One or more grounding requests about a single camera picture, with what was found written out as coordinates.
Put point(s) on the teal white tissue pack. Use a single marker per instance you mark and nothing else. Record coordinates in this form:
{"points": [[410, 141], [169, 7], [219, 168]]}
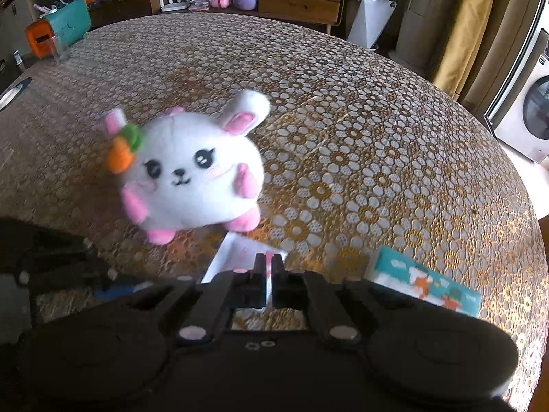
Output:
{"points": [[398, 272]]}

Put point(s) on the patterned lace tablecloth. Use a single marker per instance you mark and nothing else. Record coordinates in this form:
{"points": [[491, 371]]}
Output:
{"points": [[359, 152]]}

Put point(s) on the white washing machine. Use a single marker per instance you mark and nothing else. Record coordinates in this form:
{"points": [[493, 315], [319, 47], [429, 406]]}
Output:
{"points": [[518, 117]]}

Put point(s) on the white plant pot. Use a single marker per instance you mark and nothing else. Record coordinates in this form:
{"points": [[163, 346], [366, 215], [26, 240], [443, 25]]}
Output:
{"points": [[370, 21]]}

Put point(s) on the yellow curtain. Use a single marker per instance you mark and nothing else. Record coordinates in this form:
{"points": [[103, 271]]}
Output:
{"points": [[459, 50]]}

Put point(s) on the white bunny plush toy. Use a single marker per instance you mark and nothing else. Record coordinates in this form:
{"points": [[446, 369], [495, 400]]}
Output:
{"points": [[183, 171]]}

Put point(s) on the white pink paper tag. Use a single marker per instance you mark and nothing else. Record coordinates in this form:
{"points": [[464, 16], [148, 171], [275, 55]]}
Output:
{"points": [[237, 253]]}

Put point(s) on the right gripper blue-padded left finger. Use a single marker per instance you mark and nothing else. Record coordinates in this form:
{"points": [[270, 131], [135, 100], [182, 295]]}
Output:
{"points": [[216, 302]]}

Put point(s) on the white standing air conditioner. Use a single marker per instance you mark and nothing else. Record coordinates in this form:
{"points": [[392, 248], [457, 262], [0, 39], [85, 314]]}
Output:
{"points": [[419, 28]]}

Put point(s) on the teal orange tissue box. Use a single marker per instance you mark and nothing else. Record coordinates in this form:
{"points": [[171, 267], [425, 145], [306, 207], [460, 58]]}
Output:
{"points": [[68, 24]]}

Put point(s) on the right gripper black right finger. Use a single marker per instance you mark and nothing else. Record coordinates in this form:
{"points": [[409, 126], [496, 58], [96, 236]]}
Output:
{"points": [[311, 294]]}

